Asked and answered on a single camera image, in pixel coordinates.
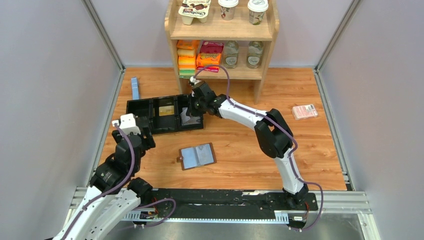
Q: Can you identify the brown leather card holder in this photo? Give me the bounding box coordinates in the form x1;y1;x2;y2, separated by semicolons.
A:
176;142;217;171

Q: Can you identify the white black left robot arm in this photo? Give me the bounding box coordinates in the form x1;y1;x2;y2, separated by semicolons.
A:
54;113;156;240

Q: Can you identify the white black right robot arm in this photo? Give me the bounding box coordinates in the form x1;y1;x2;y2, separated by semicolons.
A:
188;77;309;210

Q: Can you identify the silver VIP card middle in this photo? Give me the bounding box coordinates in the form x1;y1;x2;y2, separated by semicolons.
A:
180;111;201;126

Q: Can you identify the gold credit card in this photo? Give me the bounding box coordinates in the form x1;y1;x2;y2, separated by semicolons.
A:
158;105;175;117

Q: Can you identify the pink wrapped card pack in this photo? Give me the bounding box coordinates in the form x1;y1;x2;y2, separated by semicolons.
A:
291;104;318;121

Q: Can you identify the black three-compartment tray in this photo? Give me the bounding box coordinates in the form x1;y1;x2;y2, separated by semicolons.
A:
126;94;204;134

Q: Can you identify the orange snack box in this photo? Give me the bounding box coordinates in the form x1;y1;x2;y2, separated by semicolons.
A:
196;52;222;70

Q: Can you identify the stack of colourful sponges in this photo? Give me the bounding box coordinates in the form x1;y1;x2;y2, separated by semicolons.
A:
176;39;201;78

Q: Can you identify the red snack box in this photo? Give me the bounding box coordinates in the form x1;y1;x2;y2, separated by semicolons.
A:
199;40;224;54

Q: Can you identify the left glass water bottle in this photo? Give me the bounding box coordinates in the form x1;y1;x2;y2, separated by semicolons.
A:
222;40;239;69

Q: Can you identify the glass water bottle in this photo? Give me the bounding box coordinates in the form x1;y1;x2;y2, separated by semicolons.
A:
246;41;264;69
222;40;239;69

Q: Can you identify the wooden shelf unit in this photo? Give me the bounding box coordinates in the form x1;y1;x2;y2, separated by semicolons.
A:
164;0;280;106

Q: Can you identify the blue plastic strip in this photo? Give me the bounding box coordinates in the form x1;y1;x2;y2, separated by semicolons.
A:
130;77;140;100

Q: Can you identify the right glass water bottle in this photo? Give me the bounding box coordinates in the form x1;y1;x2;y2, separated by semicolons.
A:
246;41;264;69

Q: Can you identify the yogurt cup multipack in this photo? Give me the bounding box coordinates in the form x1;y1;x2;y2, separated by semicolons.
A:
178;0;211;25

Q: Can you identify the left paper coffee cup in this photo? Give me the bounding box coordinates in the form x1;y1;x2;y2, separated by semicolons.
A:
218;0;239;21

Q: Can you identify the paper coffee cup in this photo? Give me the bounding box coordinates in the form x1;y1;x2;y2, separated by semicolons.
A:
247;0;269;25
218;0;239;21

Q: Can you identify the right paper coffee cup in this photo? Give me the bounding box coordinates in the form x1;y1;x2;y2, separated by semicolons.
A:
247;0;269;25

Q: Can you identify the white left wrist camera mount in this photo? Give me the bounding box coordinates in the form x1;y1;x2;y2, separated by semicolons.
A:
111;113;141;135

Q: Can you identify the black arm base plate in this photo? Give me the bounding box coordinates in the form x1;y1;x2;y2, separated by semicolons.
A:
140;188;319;220

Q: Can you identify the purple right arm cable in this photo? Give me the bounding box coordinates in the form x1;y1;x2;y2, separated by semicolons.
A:
190;64;324;232

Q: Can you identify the aluminium frame rail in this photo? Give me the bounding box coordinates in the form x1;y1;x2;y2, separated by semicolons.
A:
56;186;380;240

